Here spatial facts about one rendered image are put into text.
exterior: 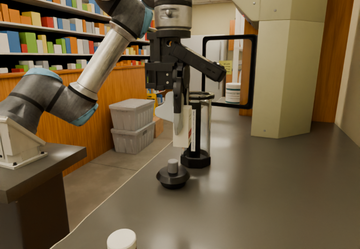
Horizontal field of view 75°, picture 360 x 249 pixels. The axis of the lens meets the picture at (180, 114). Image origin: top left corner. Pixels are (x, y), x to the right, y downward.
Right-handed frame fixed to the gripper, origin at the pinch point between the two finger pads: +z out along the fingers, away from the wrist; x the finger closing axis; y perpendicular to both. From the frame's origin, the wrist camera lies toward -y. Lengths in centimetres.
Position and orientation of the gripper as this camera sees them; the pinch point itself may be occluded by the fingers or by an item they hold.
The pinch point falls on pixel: (182, 126)
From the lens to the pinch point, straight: 52.7
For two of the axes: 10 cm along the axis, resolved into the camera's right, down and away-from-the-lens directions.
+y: -9.8, -0.6, 2.0
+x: -2.1, 2.4, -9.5
